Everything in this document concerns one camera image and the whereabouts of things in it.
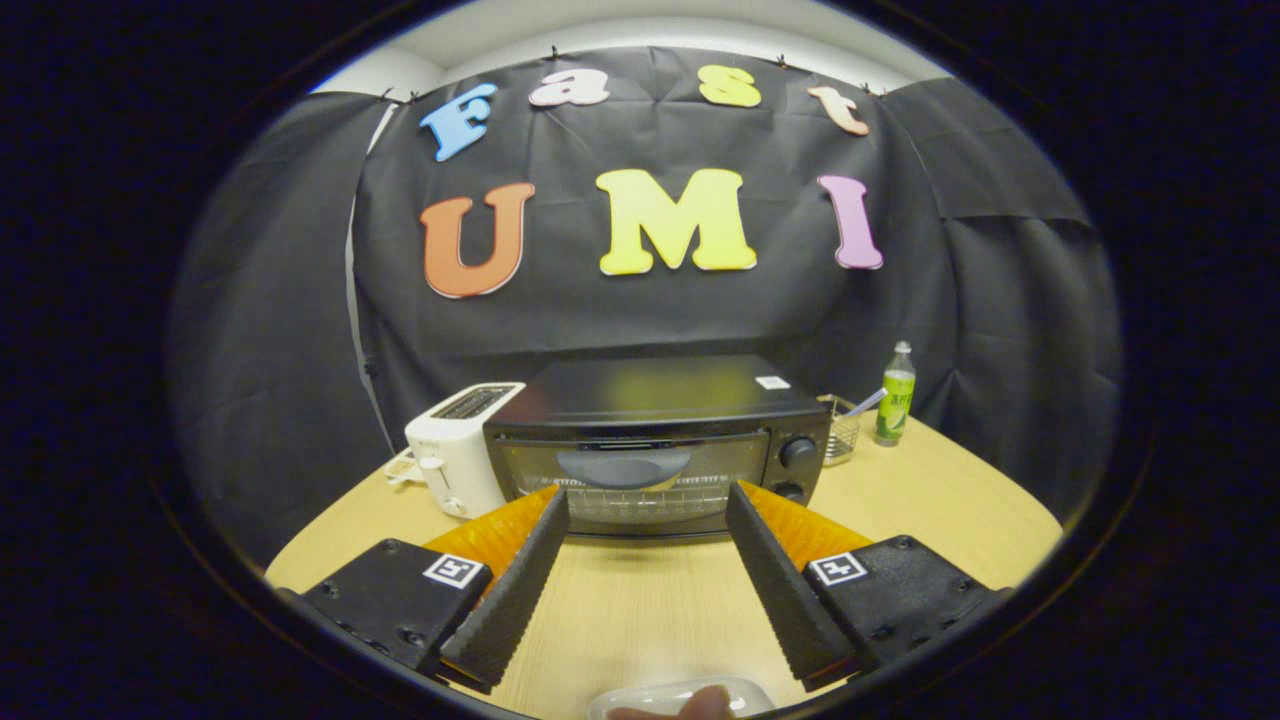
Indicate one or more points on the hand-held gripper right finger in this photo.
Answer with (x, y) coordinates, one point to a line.
(775, 590)

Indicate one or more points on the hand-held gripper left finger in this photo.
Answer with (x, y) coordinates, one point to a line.
(515, 590)

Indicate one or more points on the white plate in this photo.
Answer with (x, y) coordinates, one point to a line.
(640, 698)

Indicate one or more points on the black toaster oven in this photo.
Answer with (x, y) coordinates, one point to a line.
(650, 390)

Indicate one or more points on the white pop-up toaster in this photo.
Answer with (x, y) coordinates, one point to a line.
(460, 455)

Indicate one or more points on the black backdrop cloth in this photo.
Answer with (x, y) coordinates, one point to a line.
(600, 315)

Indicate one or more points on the green label drink bottle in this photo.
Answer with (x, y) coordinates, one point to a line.
(895, 400)

